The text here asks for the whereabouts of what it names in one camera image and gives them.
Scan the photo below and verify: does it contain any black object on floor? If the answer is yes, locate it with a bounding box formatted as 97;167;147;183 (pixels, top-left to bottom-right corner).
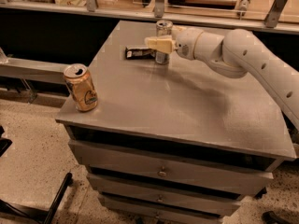
262;211;291;224

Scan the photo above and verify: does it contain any bottom grey drawer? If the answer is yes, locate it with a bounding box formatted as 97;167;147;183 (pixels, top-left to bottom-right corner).
99;195;222;224

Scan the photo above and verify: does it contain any grey metal shelf rail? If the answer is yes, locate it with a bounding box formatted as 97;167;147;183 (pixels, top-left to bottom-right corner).
0;0;299;35

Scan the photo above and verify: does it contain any grey drawer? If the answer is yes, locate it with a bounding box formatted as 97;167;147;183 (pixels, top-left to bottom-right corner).
99;195;222;224
87;174;240;216
69;140;273;195

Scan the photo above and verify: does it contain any middle grey drawer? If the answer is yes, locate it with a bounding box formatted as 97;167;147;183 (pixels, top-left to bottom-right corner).
87;174;240;216

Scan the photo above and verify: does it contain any silver blue redbull can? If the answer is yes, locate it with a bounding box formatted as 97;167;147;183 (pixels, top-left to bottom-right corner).
155;20;173;65

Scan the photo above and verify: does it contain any top grey drawer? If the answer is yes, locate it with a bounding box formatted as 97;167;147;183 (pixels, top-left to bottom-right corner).
69;140;273;195

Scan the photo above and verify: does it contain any orange soda can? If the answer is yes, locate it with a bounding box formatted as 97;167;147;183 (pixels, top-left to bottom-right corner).
64;63;98;112

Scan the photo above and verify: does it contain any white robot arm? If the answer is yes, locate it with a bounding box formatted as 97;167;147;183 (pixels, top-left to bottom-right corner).
145;27;299;129

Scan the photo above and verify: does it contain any black rxbar chocolate bar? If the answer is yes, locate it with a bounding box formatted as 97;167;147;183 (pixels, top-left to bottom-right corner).
125;48;155;60

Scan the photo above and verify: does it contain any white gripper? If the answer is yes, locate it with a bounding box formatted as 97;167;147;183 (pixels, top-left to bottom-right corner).
145;25;203;60

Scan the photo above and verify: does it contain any grey side bench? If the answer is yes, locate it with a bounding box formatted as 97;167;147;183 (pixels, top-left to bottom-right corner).
0;58;66;84

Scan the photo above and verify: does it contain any black chair leg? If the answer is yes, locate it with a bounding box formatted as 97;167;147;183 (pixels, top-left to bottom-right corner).
0;172;74;224

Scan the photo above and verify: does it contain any grey drawer cabinet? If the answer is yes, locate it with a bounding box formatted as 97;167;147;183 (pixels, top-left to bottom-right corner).
55;20;297;224

